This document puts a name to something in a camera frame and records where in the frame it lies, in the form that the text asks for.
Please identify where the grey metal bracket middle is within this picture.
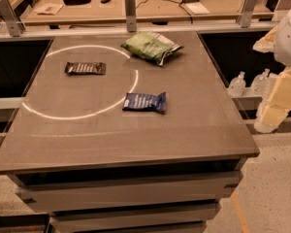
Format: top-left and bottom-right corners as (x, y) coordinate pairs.
(124, 0), (137, 32)

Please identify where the dark brown snack bar wrapper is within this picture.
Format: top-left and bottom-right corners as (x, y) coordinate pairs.
(65, 62), (107, 76)

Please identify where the blue rxbar blueberry wrapper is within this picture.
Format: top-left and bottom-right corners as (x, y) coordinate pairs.
(122, 92), (167, 112)

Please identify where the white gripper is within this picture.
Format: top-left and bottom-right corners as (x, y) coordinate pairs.
(253, 9), (291, 133)

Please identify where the grey metal bracket right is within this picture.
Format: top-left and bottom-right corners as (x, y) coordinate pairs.
(237, 0), (257, 28)

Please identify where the grey drawer cabinet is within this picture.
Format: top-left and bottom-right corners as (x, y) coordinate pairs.
(11, 159), (243, 233)

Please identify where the small black device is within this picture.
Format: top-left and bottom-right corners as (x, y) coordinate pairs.
(101, 0), (111, 4)

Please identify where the grey metal bracket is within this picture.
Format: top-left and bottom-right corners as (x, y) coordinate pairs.
(237, 0), (257, 28)
(124, 0), (137, 32)
(0, 0), (25, 37)

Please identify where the green chip bag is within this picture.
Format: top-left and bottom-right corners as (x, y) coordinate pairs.
(120, 32), (183, 66)

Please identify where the clear plastic bottle right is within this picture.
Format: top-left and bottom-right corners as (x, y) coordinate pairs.
(250, 69), (270, 95)

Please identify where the white card on desk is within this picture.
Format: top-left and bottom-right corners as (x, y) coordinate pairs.
(35, 3), (63, 16)

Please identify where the black cloth bundle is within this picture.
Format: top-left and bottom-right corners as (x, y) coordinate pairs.
(63, 0), (91, 6)

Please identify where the white paper sheet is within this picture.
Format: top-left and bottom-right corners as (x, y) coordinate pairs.
(186, 2), (210, 15)

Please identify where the grey metal bracket left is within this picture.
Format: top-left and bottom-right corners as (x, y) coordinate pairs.
(0, 0), (25, 37)

